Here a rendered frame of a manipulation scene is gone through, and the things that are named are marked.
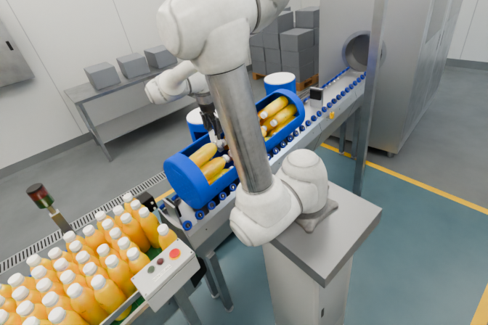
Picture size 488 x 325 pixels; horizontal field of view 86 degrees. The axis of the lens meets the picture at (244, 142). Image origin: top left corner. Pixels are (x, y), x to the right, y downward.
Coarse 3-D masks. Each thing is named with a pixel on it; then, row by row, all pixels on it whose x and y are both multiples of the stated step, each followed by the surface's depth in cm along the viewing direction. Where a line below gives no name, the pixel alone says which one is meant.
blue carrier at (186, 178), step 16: (272, 96) 176; (288, 96) 160; (304, 112) 164; (288, 128) 155; (192, 144) 130; (272, 144) 148; (176, 160) 118; (176, 176) 123; (192, 176) 114; (224, 176) 124; (176, 192) 135; (192, 192) 119; (208, 192) 119
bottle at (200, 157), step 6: (210, 144) 129; (216, 144) 131; (198, 150) 126; (204, 150) 126; (210, 150) 127; (216, 150) 131; (192, 156) 124; (198, 156) 124; (204, 156) 125; (210, 156) 127; (198, 162) 123; (204, 162) 126
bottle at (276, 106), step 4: (280, 96) 165; (284, 96) 164; (276, 100) 161; (280, 100) 161; (284, 100) 163; (268, 104) 159; (272, 104) 158; (276, 104) 158; (280, 104) 160; (284, 104) 163; (264, 108) 158; (268, 108) 156; (272, 108) 156; (276, 108) 158; (280, 108) 161; (268, 112) 156; (272, 112) 156; (276, 112) 159; (268, 116) 157
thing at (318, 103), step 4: (312, 88) 198; (316, 88) 197; (312, 92) 197; (316, 92) 195; (320, 92) 193; (312, 96) 199; (316, 96) 197; (320, 96) 195; (312, 100) 203; (316, 100) 200; (320, 100) 198; (312, 104) 205; (316, 104) 202; (320, 104) 200; (320, 108) 201
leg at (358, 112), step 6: (360, 108) 253; (360, 114) 258; (354, 120) 264; (360, 120) 264; (354, 126) 267; (354, 132) 271; (354, 138) 274; (354, 144) 278; (354, 150) 282; (354, 156) 285
